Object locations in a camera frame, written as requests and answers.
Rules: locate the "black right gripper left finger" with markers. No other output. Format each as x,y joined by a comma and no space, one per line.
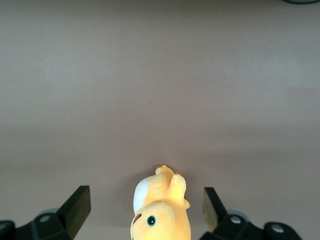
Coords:
72,212

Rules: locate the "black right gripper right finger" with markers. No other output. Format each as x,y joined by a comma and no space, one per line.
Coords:
217,220

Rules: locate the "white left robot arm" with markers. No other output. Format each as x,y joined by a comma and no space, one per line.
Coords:
300,1

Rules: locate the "yellow plush toy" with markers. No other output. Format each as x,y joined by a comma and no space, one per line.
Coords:
162,220

